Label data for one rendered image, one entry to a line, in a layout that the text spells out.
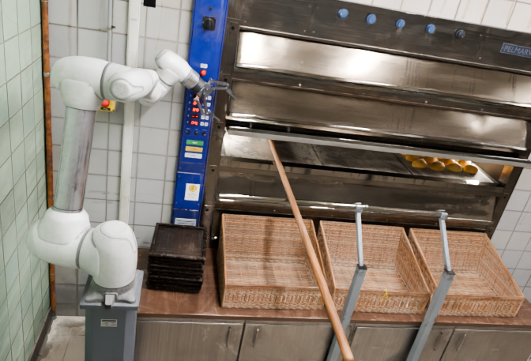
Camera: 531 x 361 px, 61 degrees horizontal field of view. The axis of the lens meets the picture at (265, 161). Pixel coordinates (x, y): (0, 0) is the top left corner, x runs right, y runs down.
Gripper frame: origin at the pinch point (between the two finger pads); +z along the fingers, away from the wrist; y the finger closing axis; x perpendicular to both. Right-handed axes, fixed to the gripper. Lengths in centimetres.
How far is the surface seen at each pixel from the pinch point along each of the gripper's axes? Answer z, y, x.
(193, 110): -8.2, 10.9, -11.3
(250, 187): 47, 26, -13
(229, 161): 26.4, 20.9, -13.7
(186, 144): 1.0, 27.1, -14.9
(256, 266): 77, 60, -2
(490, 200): 172, -61, 23
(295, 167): 57, 0, -5
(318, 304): 96, 51, 36
